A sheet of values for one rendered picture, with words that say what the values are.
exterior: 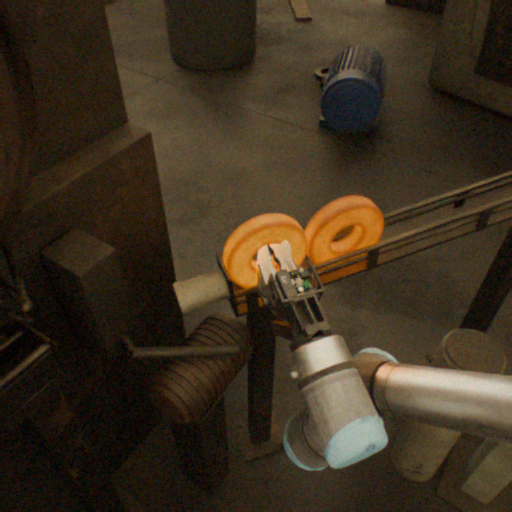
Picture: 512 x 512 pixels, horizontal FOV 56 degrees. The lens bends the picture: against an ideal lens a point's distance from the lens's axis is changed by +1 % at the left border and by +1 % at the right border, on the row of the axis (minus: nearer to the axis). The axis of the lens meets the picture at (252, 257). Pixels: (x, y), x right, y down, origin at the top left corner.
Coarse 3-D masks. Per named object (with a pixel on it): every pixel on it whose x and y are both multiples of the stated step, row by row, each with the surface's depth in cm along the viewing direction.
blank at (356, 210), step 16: (336, 208) 83; (352, 208) 83; (368, 208) 84; (320, 224) 83; (336, 224) 84; (352, 224) 86; (368, 224) 87; (320, 240) 86; (352, 240) 91; (368, 240) 90; (320, 256) 89; (336, 256) 90
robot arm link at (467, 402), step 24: (360, 360) 84; (384, 360) 84; (384, 384) 76; (408, 384) 73; (432, 384) 69; (456, 384) 67; (480, 384) 64; (504, 384) 62; (384, 408) 77; (408, 408) 72; (432, 408) 69; (456, 408) 65; (480, 408) 63; (504, 408) 60; (480, 432) 64; (504, 432) 61
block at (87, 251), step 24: (72, 240) 76; (96, 240) 76; (48, 264) 75; (72, 264) 72; (96, 264) 73; (72, 288) 75; (96, 288) 75; (120, 288) 80; (72, 312) 82; (96, 312) 78; (120, 312) 83; (96, 336) 82; (120, 336) 86
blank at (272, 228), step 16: (256, 224) 80; (272, 224) 79; (288, 224) 81; (240, 240) 79; (256, 240) 80; (272, 240) 82; (288, 240) 83; (304, 240) 84; (224, 256) 83; (240, 256) 81; (272, 256) 88; (304, 256) 87; (240, 272) 84; (256, 272) 86
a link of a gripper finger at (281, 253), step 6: (270, 246) 83; (276, 246) 83; (282, 246) 80; (288, 246) 78; (276, 252) 82; (282, 252) 81; (288, 252) 79; (276, 258) 82; (282, 258) 82; (288, 258) 80; (282, 264) 81; (288, 264) 80; (288, 270) 81
